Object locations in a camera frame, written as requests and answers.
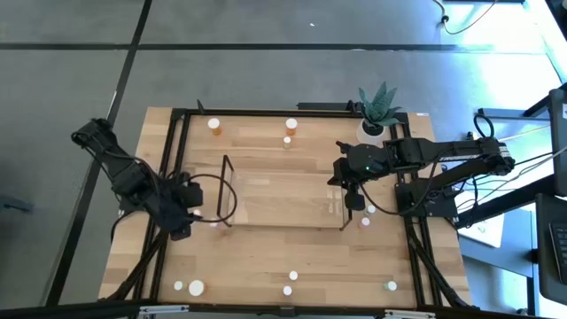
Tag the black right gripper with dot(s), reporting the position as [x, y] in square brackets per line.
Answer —
[361, 161]

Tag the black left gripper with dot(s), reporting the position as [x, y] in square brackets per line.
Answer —
[184, 208]

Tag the small teal medicine bottle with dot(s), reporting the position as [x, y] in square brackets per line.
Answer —
[391, 285]
[371, 209]
[197, 212]

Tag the small yellow medicine bottle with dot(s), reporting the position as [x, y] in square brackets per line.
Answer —
[178, 285]
[287, 141]
[293, 275]

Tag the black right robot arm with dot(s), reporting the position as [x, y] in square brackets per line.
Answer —
[465, 155]

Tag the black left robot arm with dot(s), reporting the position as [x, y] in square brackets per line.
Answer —
[128, 177]

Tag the orange medicine bottle white cap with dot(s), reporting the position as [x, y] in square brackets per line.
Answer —
[214, 123]
[291, 123]

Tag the green succulent in white pot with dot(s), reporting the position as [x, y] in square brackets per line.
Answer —
[370, 133]

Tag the black flat bar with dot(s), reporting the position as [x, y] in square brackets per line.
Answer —
[323, 106]

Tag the clear acrylic bin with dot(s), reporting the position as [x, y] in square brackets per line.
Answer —
[283, 199]

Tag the black rig beam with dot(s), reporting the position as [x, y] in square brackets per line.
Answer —
[66, 310]

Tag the white paper sheet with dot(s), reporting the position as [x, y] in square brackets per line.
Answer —
[485, 232]

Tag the black diagonal desk beam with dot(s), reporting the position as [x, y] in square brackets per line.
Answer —
[509, 201]

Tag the black desk foot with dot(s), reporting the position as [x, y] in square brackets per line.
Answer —
[509, 114]

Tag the grey side desk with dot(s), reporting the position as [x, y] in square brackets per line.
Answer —
[509, 257]

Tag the dark monitor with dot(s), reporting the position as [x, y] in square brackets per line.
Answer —
[559, 155]

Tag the dark keyboard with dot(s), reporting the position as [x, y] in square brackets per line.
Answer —
[553, 266]

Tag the silver aluminium bracket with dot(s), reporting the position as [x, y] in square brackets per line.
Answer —
[164, 309]
[409, 314]

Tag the black metal table frame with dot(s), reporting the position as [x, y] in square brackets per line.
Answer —
[248, 112]

